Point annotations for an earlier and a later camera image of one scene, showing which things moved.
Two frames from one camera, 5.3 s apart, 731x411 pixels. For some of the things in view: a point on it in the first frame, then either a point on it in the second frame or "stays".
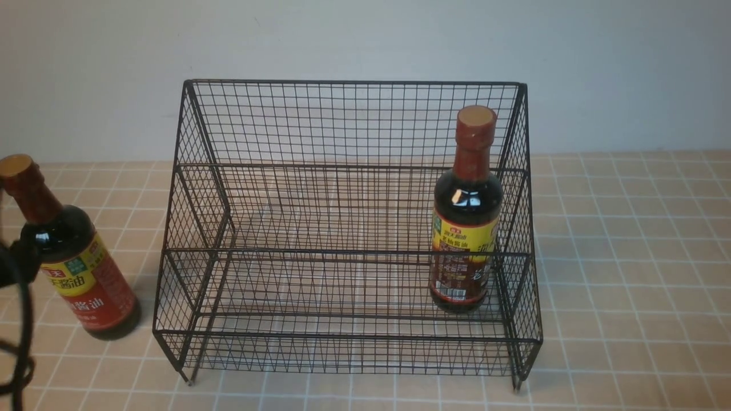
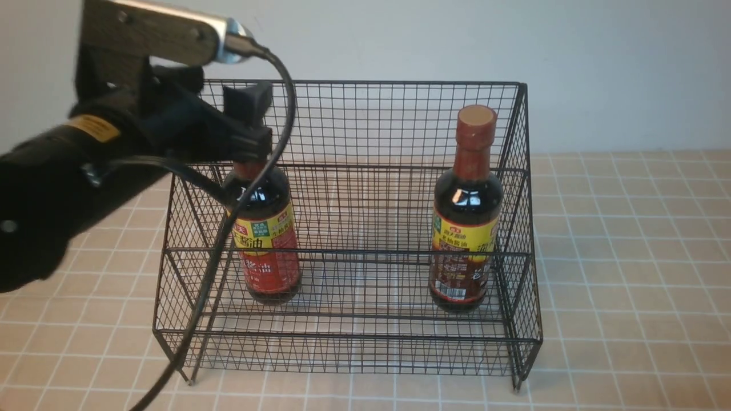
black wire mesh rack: [351, 225] stays
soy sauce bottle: [466, 218] stays
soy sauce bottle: [80, 272] -> [267, 241]
